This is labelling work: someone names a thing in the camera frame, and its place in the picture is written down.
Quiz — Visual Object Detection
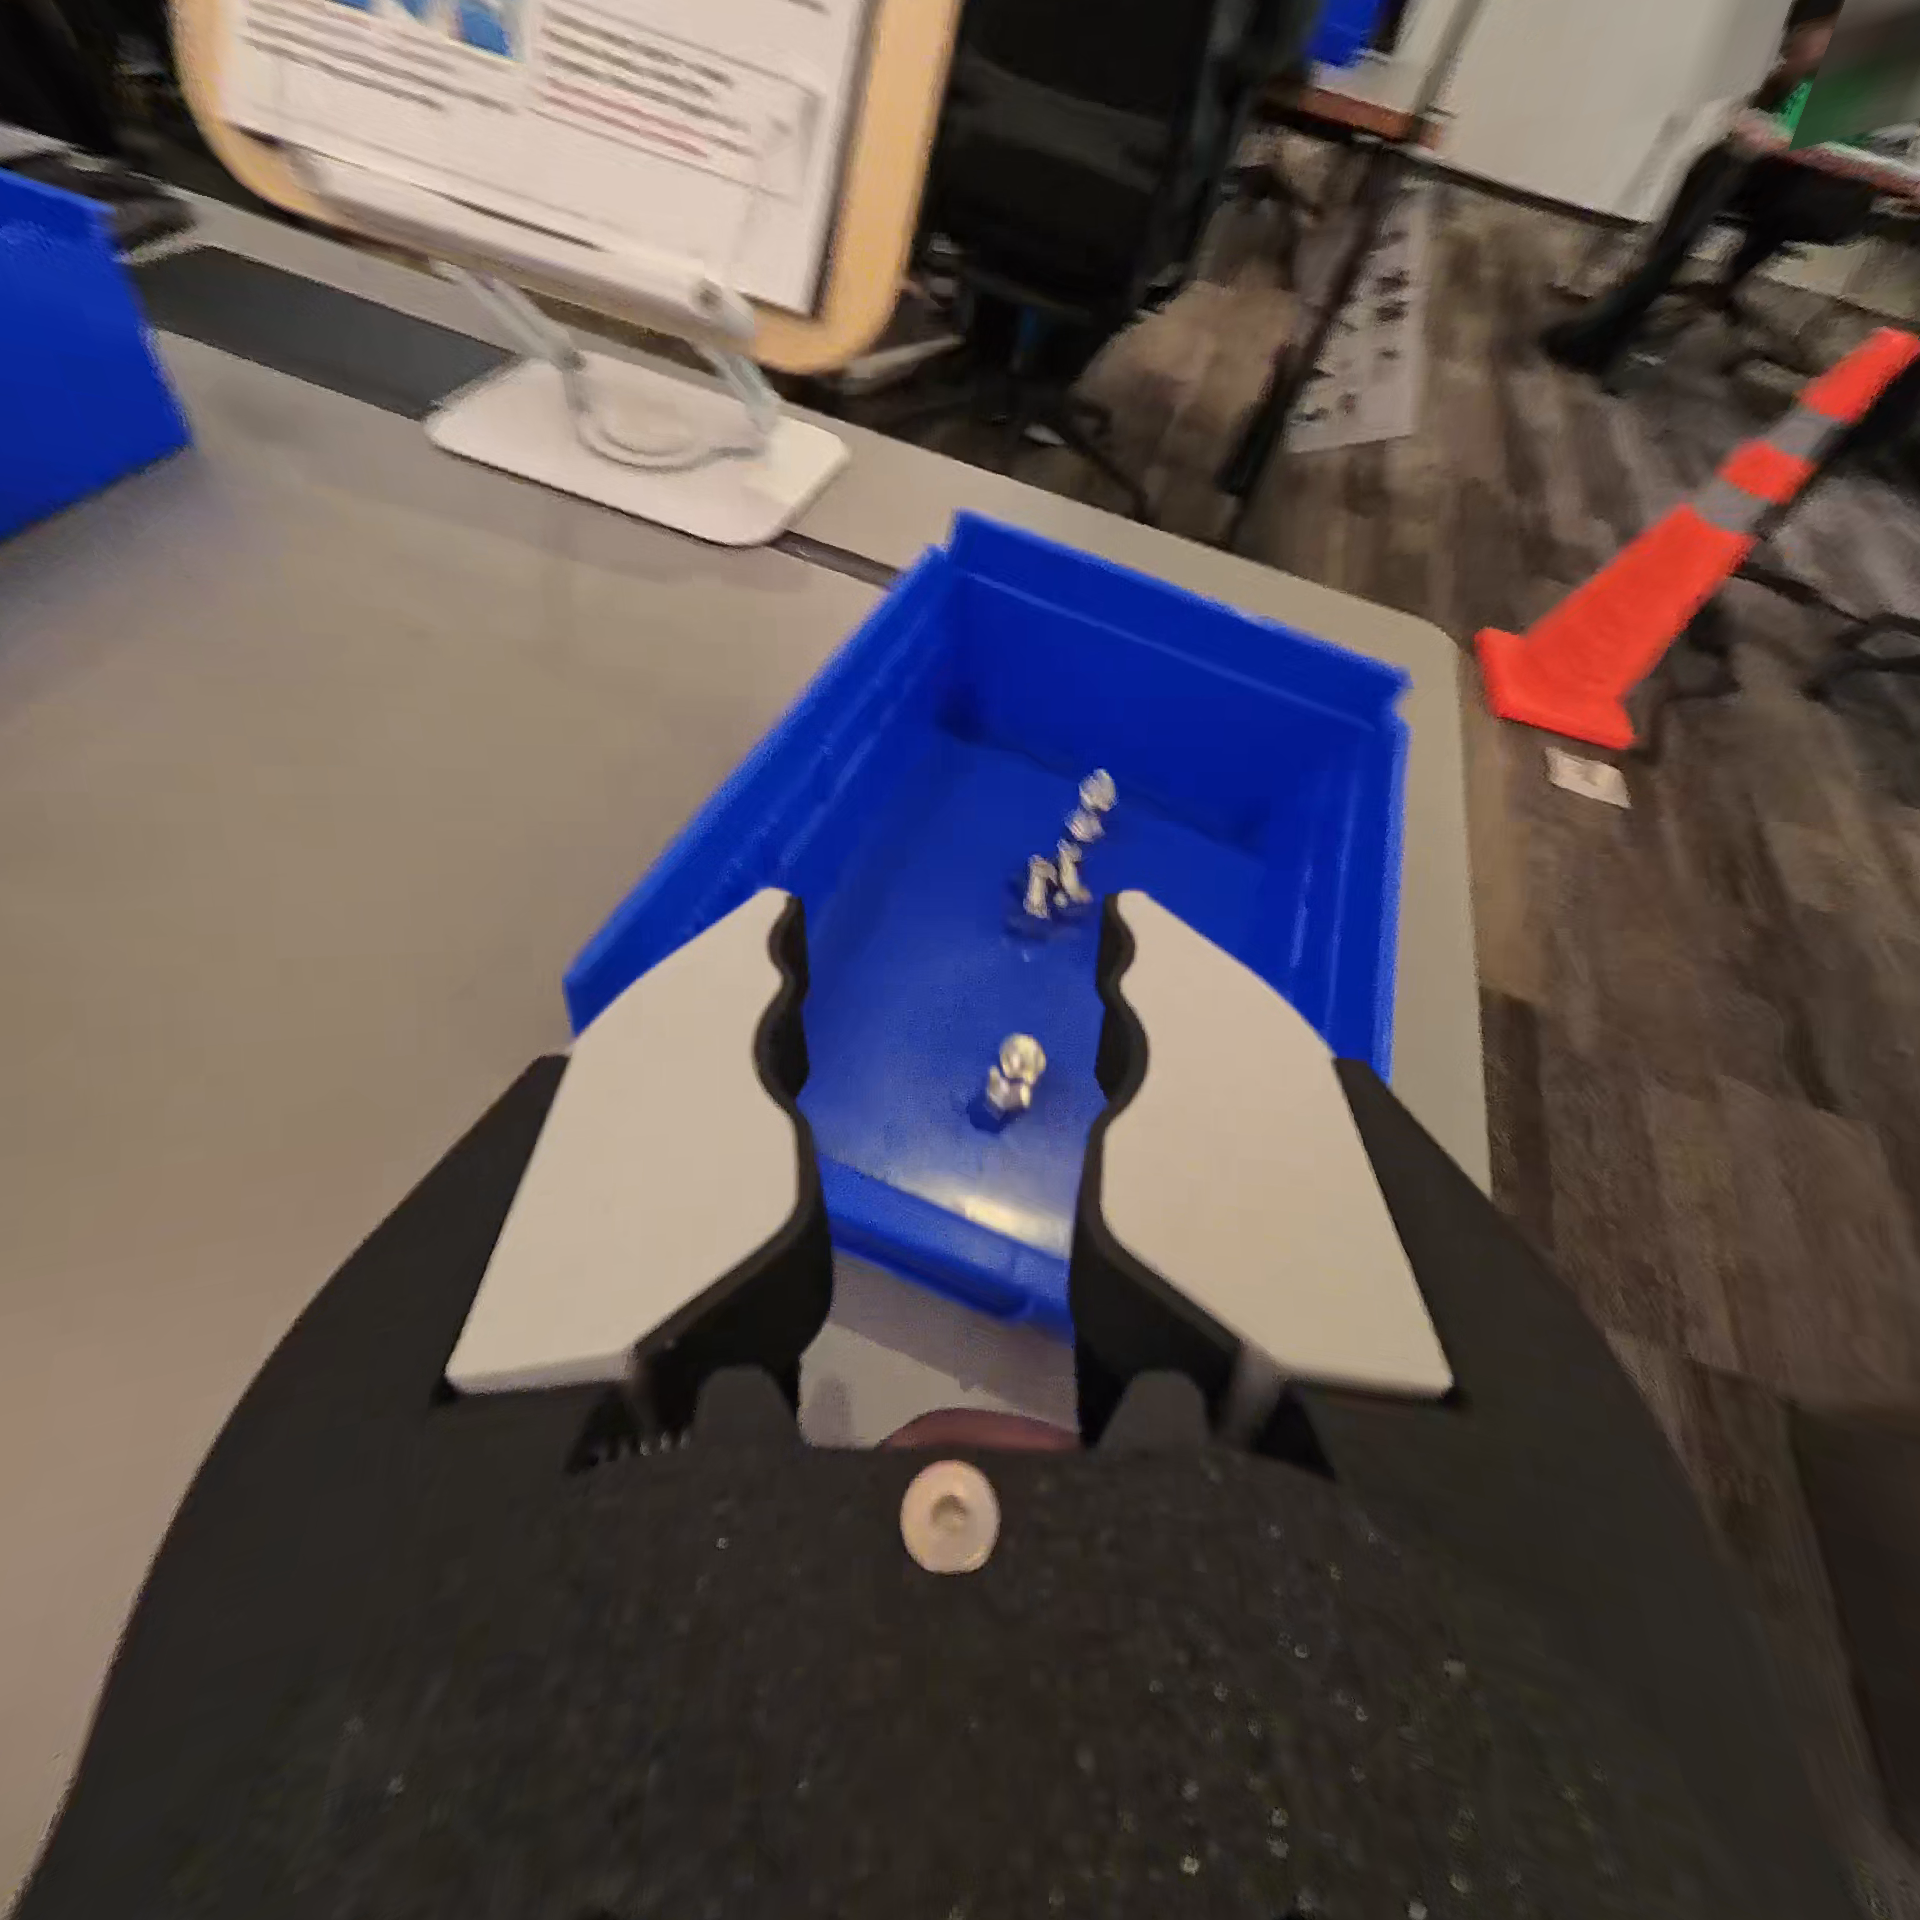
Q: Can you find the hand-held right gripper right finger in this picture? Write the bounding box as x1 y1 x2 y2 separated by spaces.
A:
1072 887 1455 1444

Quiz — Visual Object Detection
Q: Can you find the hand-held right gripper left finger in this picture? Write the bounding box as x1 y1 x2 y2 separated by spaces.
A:
442 886 836 1443

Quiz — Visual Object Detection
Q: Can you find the blue plastic bin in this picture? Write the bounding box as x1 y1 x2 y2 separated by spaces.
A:
562 510 1413 1337
0 164 193 543

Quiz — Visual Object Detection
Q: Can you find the orange traffic cone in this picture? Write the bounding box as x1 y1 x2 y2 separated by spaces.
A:
1472 327 1920 753

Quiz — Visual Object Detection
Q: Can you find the white board stand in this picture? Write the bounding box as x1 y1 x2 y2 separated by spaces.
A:
423 264 854 548

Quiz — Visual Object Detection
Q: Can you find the wooden display board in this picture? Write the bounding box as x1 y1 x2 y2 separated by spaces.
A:
170 0 961 377

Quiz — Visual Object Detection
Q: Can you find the black office chair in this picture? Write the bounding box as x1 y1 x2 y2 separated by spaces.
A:
914 0 1308 512

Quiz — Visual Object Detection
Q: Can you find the printed instruction sheet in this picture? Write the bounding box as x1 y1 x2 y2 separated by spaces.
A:
217 0 880 319

